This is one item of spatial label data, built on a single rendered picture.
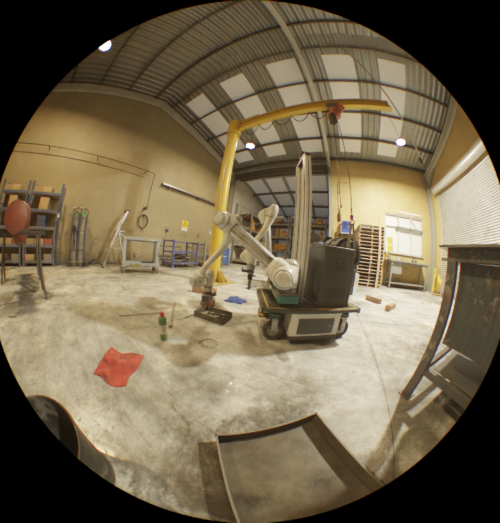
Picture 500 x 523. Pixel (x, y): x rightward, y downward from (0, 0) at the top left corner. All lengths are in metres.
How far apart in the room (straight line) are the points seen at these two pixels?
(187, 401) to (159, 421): 0.18
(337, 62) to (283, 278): 6.56
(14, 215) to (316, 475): 2.79
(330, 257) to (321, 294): 0.31
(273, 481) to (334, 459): 0.24
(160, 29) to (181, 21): 0.64
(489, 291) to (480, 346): 0.24
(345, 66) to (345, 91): 1.07
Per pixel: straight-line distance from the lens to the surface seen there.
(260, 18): 6.22
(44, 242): 5.41
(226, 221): 1.12
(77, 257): 5.20
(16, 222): 2.33
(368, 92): 7.09
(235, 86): 7.06
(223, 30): 6.37
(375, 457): 0.90
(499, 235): 6.34
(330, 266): 1.33
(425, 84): 7.94
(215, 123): 8.18
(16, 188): 6.07
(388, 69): 7.14
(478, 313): 1.04
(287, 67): 6.58
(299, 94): 6.83
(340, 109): 3.70
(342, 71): 6.70
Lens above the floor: 0.71
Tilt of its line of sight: 3 degrees down
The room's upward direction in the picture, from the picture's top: 6 degrees clockwise
